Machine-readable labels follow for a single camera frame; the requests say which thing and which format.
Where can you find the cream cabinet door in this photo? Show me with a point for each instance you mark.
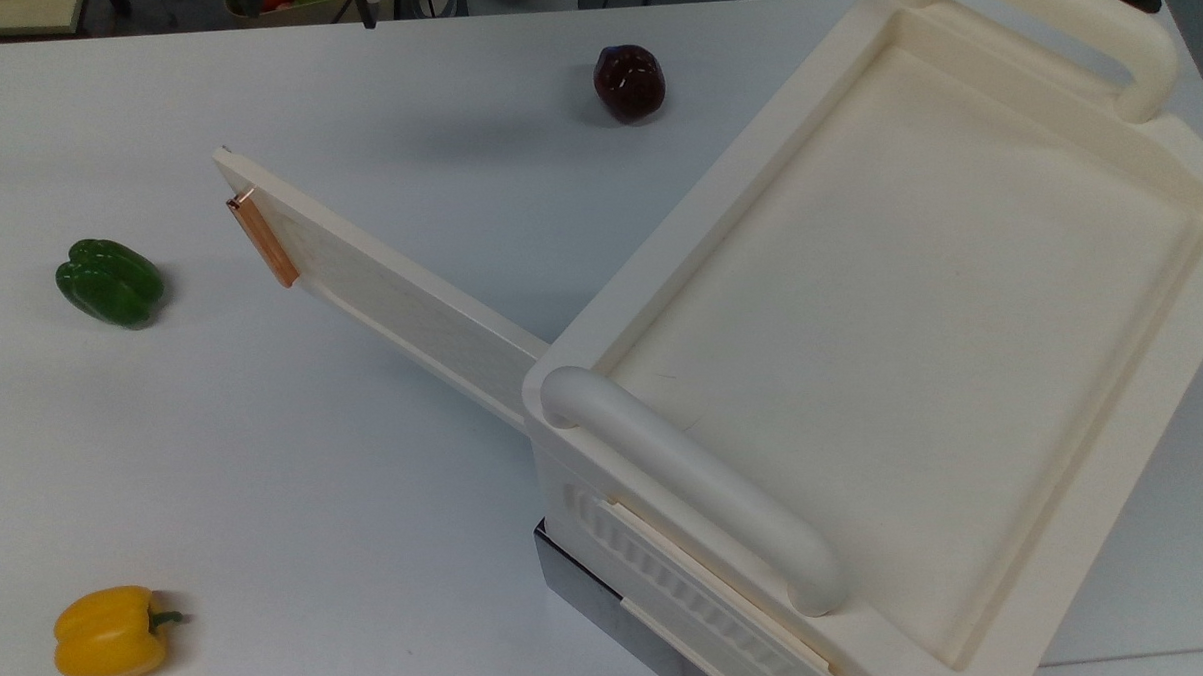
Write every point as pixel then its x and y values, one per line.
pixel 400 295

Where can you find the cream plastic cabinet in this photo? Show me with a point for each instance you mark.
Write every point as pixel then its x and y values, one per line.
pixel 890 298

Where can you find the dark red apple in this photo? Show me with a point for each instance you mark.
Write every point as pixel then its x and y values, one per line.
pixel 630 82

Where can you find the black tripod legs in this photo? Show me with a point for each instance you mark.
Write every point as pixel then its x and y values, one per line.
pixel 362 4

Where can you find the box of toy fruit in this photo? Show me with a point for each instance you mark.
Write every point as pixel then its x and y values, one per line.
pixel 285 1

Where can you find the green bell pepper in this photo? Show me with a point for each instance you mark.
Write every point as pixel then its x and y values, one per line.
pixel 109 282

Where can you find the yellow bell pepper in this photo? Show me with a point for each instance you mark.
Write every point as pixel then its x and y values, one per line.
pixel 107 635

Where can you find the wooden side table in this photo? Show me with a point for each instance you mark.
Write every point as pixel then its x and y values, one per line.
pixel 10 12

